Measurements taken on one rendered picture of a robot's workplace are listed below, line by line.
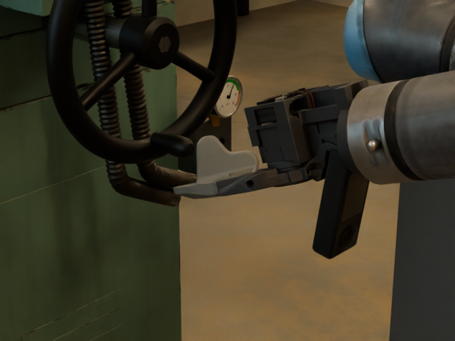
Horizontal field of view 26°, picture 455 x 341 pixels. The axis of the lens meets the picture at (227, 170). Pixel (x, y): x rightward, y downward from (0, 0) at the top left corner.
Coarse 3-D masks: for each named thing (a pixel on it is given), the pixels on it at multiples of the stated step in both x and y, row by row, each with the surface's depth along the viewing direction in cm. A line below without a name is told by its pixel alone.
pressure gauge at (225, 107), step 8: (232, 80) 143; (224, 88) 142; (240, 88) 145; (224, 96) 143; (232, 96) 144; (240, 96) 145; (216, 104) 142; (224, 104) 143; (232, 104) 145; (216, 112) 142; (224, 112) 144; (232, 112) 145; (216, 120) 146
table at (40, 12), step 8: (0, 0) 115; (8, 0) 114; (16, 0) 113; (24, 0) 112; (32, 0) 111; (40, 0) 110; (48, 0) 111; (104, 0) 117; (8, 8) 115; (16, 8) 113; (24, 8) 112; (32, 8) 111; (40, 8) 110; (48, 8) 111; (80, 8) 115
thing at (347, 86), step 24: (288, 96) 93; (312, 96) 92; (336, 96) 89; (264, 120) 94; (288, 120) 91; (312, 120) 92; (336, 120) 90; (264, 144) 95; (288, 144) 92; (312, 144) 93; (336, 144) 91; (288, 168) 93; (312, 168) 93
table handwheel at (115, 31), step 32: (64, 0) 101; (224, 0) 119; (64, 32) 102; (128, 32) 111; (160, 32) 110; (224, 32) 121; (64, 64) 103; (128, 64) 110; (160, 64) 112; (192, 64) 118; (224, 64) 122; (64, 96) 104; (96, 96) 108; (96, 128) 108; (192, 128) 120; (128, 160) 114
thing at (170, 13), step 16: (112, 16) 131; (32, 32) 122; (0, 48) 119; (16, 48) 121; (32, 48) 123; (80, 48) 128; (112, 48) 133; (0, 64) 120; (16, 64) 121; (32, 64) 123; (80, 64) 129; (112, 64) 133; (0, 80) 120; (16, 80) 122; (32, 80) 124; (80, 80) 130; (0, 96) 121; (16, 96) 123; (32, 96) 124
